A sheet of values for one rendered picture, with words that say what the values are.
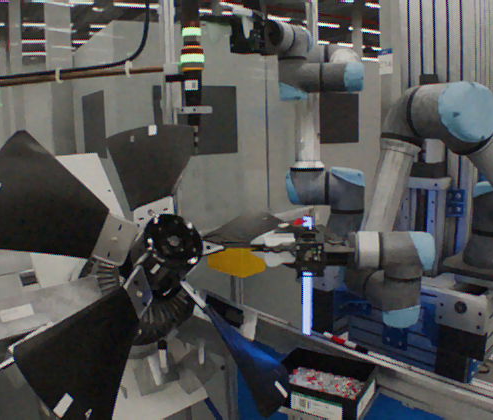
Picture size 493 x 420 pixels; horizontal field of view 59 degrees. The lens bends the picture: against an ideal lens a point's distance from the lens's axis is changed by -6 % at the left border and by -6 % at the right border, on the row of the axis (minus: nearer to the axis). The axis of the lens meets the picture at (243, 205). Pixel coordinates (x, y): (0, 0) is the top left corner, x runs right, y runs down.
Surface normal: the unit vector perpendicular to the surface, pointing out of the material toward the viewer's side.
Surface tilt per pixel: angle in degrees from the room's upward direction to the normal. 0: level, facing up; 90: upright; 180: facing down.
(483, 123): 85
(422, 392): 90
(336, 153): 90
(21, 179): 77
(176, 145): 38
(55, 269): 50
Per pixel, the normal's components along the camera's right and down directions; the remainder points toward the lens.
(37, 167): 0.33, -0.12
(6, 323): 0.51, -0.54
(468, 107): 0.32, 0.09
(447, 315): -0.73, 0.14
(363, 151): 0.51, 0.14
